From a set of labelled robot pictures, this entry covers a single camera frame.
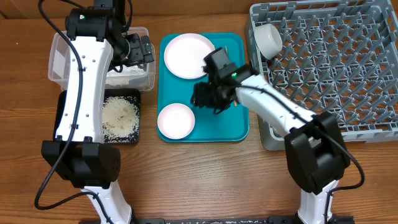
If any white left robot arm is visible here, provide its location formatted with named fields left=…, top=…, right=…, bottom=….
left=41, top=0, right=154, bottom=223

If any black food waste tray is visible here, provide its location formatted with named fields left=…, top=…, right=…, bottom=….
left=52, top=88, right=141, bottom=146

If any right wooden chopstick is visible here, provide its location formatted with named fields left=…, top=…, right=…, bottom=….
left=224, top=45, right=238, bottom=107

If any clear plastic waste bin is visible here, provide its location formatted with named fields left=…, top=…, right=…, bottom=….
left=48, top=34, right=156, bottom=91

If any grey dishwasher rack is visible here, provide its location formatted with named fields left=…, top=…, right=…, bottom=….
left=245, top=0, right=397, bottom=143

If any white crumpled tissue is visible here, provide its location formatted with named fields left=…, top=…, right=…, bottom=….
left=106, top=65, right=147, bottom=86

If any grey bowl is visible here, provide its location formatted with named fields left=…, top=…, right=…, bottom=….
left=254, top=24, right=282, bottom=60

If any large white plate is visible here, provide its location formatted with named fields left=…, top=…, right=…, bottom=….
left=164, top=33, right=215, bottom=80

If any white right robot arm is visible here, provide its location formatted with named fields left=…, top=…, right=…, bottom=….
left=191, top=48, right=350, bottom=223

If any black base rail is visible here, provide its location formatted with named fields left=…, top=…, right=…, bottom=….
left=78, top=215, right=355, bottom=224

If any spilled rice pile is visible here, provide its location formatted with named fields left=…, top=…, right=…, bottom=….
left=101, top=96, right=140, bottom=143

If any small white rice plate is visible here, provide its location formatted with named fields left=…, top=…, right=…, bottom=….
left=157, top=103, right=195, bottom=139

